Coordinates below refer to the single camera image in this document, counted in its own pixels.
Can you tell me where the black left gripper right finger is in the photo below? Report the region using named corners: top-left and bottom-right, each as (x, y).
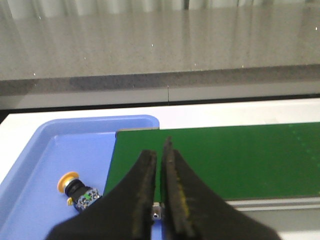
top-left (161, 137), bottom-right (280, 240)

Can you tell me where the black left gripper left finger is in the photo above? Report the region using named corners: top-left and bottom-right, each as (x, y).
top-left (46, 150), bottom-right (157, 240)

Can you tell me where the yellow mushroom push button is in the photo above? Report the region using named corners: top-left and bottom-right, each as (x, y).
top-left (57, 171), bottom-right (102, 213)

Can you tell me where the green conveyor belt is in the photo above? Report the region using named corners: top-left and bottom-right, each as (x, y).
top-left (104, 122), bottom-right (320, 200)

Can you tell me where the blue plastic tray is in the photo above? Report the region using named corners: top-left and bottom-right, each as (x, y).
top-left (0, 115), bottom-right (160, 240)

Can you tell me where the grey stone counter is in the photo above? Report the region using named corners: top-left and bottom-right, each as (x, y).
top-left (0, 3), bottom-right (320, 110)

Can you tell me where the grey pleated curtain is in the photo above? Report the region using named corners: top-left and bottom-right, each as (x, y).
top-left (0, 0), bottom-right (320, 20)

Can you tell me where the aluminium conveyor frame rail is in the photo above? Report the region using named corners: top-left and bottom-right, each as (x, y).
top-left (226, 196), bottom-right (320, 228)

